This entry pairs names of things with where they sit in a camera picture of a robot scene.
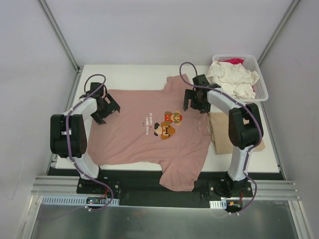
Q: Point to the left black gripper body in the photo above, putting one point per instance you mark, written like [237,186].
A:
[107,109]

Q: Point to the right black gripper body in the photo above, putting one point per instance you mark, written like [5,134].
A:
[195,98]

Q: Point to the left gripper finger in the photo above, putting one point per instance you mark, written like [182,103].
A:
[112,105]
[99,118]

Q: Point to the pink printed t shirt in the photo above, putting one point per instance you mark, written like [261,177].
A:
[152,126]

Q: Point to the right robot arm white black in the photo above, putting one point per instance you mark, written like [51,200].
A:
[244,130]

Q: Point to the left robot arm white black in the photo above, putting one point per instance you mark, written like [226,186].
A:
[69,131]

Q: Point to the folded beige t shirt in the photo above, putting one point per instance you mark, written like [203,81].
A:
[218,125]

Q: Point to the cream crumpled t shirt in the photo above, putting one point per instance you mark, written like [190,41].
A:
[234,79]

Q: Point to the magenta t shirt in basket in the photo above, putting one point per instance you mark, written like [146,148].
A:
[234,61]

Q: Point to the white plastic laundry basket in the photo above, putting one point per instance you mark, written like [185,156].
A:
[250,63]

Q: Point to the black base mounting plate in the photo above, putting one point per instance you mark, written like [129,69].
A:
[198,197]

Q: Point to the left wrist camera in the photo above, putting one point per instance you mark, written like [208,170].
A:
[99,89]

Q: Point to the left aluminium frame post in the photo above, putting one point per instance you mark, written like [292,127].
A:
[58,33]

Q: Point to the aluminium frame post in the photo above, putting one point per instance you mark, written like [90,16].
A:
[58,33]
[279,28]

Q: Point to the left white cable duct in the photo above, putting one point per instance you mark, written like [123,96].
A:
[79,201]

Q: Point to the white cable duct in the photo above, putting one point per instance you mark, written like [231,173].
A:
[222,204]
[79,201]

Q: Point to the right aluminium frame post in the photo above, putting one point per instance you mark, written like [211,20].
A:
[279,28]

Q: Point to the right white cable duct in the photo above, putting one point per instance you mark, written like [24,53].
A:
[222,204]

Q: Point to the aluminium front rail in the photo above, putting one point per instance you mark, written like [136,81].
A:
[67,185]

